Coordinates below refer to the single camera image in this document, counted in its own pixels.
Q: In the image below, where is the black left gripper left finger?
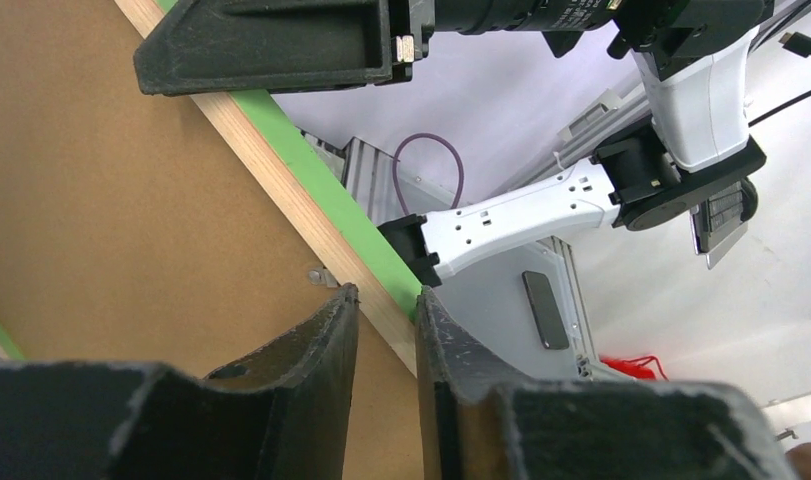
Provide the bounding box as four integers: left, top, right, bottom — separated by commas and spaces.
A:
0, 284, 358, 479

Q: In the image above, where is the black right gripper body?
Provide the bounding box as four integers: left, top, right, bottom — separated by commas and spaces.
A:
411, 1, 775, 63

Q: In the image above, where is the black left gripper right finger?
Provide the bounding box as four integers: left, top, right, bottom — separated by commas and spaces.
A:
415, 288, 796, 479

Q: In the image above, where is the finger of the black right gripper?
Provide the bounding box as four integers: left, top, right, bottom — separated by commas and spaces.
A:
133, 1, 415, 96

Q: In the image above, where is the green wooden photo frame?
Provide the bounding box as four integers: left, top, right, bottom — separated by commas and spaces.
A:
0, 1, 424, 479

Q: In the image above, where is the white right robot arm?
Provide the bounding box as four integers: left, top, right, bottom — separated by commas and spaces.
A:
133, 1, 774, 287

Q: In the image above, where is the black smartphone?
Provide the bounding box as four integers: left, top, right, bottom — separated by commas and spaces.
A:
521, 271, 570, 350

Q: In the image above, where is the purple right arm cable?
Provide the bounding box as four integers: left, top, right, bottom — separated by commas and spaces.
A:
391, 132, 466, 217

